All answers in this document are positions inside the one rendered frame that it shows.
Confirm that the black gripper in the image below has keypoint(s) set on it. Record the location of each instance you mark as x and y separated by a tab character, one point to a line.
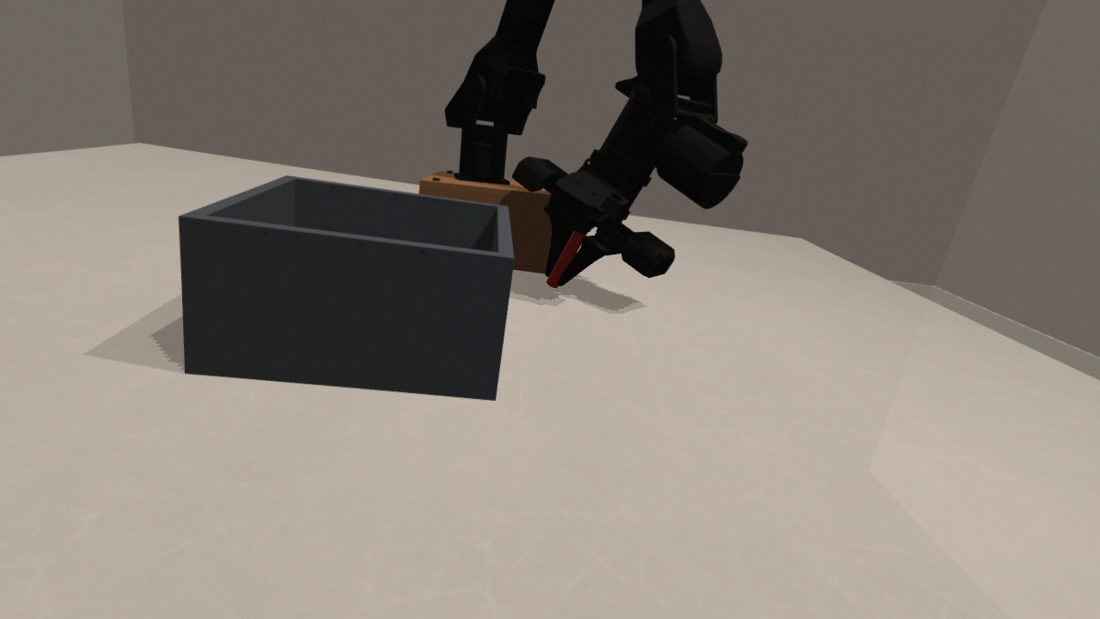
642	251

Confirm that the dark red peg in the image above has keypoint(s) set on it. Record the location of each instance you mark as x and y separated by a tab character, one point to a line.
565	258

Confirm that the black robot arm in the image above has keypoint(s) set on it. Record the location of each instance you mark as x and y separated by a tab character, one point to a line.
676	53

